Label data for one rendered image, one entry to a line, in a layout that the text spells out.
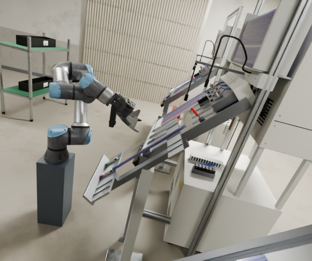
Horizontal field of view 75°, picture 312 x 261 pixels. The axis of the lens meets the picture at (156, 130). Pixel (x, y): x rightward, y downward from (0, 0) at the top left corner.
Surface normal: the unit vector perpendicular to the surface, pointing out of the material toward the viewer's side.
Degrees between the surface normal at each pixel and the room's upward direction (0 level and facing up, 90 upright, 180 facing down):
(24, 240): 0
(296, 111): 90
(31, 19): 90
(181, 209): 90
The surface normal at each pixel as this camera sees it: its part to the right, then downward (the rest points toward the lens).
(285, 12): -0.15, 0.38
